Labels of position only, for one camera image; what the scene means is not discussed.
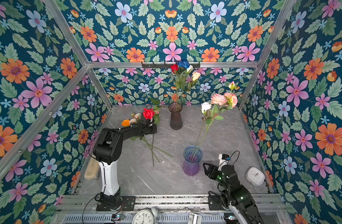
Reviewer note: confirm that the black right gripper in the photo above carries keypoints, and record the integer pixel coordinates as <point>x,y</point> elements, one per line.
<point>210,170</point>

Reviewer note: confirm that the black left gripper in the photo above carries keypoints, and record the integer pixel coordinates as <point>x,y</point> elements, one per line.
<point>154,126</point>

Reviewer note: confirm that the cream peony flower stem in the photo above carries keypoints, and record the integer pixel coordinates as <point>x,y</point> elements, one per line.
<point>135,118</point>

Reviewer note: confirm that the orange yellow artificial rose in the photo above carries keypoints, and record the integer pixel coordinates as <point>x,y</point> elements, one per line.
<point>126,123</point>

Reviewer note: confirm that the dark pink ribbed glass vase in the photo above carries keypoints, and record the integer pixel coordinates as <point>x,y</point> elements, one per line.
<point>176,122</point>

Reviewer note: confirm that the purple blue ribbed glass vase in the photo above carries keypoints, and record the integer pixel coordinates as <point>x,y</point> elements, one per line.
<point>191,166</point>

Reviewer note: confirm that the white rosebud stem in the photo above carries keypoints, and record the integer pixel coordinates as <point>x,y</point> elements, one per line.
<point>206,116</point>

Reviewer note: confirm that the red artificial rose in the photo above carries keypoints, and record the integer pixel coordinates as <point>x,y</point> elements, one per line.
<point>174,68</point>
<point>149,114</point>

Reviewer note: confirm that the cream white artificial rose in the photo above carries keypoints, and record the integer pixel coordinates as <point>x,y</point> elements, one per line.
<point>195,76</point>

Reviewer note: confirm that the blue artificial flower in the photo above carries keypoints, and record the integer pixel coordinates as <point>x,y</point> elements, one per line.
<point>183,64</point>

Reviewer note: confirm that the pink artificial flower spray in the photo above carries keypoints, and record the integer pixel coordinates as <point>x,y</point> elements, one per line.
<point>221,103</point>

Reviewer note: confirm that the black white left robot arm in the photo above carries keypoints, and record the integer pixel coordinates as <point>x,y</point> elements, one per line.
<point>107,152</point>

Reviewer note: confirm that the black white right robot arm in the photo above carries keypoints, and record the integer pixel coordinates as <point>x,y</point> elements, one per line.
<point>232,196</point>

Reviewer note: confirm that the bunch of artificial flowers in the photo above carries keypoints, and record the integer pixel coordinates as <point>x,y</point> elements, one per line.
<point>134,133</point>

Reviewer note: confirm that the white rounded device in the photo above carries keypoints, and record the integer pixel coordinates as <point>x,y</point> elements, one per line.
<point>255,176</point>

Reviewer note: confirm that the beige oblong pad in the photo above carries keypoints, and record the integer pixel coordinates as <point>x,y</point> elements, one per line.
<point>92,170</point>

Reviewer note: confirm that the white analog alarm clock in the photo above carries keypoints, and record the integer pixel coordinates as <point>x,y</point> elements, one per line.
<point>146,216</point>

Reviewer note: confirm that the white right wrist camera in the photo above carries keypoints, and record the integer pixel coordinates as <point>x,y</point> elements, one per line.
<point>223,160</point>

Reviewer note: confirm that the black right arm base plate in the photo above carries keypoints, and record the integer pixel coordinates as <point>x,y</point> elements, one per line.
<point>215,203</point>

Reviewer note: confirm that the aluminium front mounting rail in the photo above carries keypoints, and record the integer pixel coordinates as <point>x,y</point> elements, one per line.
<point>168,202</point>

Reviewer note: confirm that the black hook rail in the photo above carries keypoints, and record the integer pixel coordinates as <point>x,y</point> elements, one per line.
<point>166,65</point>

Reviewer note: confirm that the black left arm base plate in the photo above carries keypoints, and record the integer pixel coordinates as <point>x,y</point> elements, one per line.
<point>118,203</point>

